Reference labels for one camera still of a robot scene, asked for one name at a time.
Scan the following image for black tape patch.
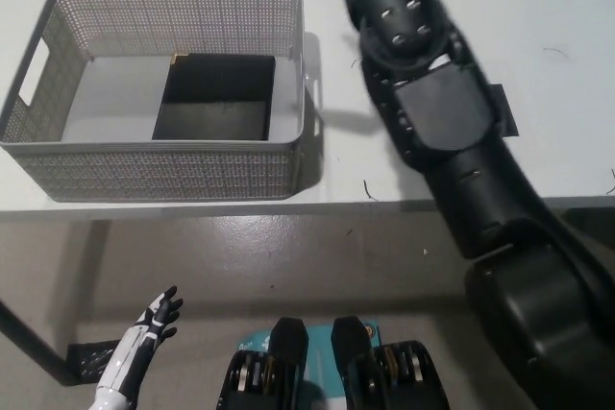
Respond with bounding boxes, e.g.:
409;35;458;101
488;84;520;137

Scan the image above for grey perforated plastic basket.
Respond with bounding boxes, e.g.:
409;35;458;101
0;0;322;204

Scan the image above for black table frame bar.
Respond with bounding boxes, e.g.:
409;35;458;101
0;299;73;386

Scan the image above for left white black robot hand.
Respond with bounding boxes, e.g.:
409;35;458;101
94;285;185;400

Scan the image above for black perforated foot plate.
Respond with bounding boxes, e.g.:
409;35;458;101
66;339;124;378

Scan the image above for black notebook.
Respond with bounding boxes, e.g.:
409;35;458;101
152;50;278;141

